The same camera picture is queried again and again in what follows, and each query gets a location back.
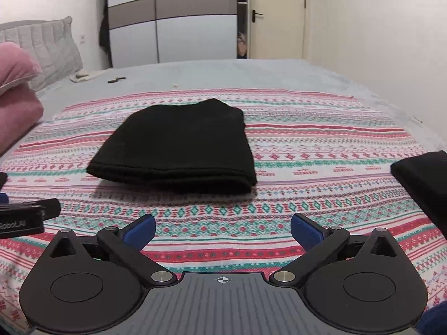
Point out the pink pillow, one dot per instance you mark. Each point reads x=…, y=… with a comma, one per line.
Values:
x=17, y=118
x=15, y=64

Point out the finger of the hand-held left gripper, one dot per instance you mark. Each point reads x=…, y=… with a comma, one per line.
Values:
x=2, y=179

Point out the black pants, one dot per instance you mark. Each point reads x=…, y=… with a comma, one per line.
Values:
x=178, y=146

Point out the cream door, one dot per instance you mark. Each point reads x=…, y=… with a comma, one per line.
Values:
x=279, y=14

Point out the beige cloth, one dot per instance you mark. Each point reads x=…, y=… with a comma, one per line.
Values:
x=85, y=76

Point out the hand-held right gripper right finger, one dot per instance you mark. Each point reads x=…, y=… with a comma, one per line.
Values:
x=307, y=232

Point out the dark hanging garment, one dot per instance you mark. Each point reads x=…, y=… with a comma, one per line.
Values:
x=104, y=35

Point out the white and brown wardrobe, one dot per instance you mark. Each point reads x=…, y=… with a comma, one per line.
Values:
x=195, y=31

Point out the folded black garment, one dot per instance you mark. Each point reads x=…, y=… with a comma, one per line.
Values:
x=424, y=188

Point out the pink bag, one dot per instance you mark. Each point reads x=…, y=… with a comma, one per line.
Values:
x=242, y=45

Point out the small black clip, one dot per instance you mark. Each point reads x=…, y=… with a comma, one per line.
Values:
x=116, y=80

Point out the patterned striped blanket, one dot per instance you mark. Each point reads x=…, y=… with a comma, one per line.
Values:
x=314, y=129

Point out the person's blue clothing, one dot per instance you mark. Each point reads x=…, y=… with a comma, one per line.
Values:
x=433, y=321

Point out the grey quilted pillow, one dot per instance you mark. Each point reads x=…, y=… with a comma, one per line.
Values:
x=52, y=52

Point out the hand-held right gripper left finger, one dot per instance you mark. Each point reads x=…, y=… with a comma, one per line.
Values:
x=141, y=232

